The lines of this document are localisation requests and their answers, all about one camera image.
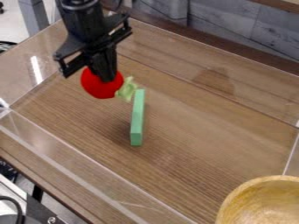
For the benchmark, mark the black equipment with screw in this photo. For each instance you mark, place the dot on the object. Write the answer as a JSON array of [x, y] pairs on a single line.
[[37, 214]]

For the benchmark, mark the wooden bowl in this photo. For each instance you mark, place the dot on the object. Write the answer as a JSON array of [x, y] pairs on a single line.
[[265, 200]]

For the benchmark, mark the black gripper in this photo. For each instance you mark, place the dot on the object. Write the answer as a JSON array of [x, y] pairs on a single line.
[[93, 35]]

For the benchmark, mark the red plush fruit green stem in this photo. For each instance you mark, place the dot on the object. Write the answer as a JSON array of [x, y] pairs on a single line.
[[121, 87]]

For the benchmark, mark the green rectangular block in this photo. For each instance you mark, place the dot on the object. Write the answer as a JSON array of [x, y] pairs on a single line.
[[137, 118]]

